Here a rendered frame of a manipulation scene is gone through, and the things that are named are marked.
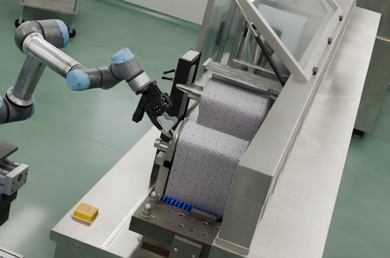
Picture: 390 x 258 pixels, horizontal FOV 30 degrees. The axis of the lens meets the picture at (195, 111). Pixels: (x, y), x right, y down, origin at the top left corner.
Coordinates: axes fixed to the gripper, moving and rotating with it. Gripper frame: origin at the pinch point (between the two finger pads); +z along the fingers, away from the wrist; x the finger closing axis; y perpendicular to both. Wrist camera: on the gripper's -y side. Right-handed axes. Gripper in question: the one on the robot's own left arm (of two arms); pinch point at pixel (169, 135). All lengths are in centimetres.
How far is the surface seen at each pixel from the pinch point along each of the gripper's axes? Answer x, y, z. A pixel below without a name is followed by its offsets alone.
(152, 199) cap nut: -15.7, -11.9, 14.7
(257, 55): 65, 24, -1
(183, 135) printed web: -6.6, 8.0, 1.8
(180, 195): -7.5, -6.3, 20.1
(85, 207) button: -17.0, -36.8, 4.7
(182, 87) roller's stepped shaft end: 22.5, 5.0, -10.5
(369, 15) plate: 204, 51, 28
